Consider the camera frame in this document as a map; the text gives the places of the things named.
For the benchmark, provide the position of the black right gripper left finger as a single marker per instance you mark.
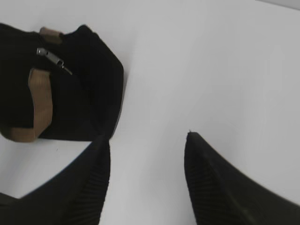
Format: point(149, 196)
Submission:
point(75, 196)

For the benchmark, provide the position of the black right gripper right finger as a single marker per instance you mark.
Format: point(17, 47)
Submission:
point(221, 195)

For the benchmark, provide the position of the black fabric tote bag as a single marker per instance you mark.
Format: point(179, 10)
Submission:
point(86, 104)

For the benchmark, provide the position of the silver zipper pull with ring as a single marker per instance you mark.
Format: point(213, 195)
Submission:
point(53, 58)

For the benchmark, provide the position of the tan front bag handle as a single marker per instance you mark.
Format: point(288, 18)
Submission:
point(41, 93)

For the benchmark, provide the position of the tan bag handle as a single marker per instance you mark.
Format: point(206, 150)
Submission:
point(51, 36)
point(41, 93)

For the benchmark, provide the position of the tan rear bag handle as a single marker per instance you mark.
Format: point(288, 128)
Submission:
point(51, 36)

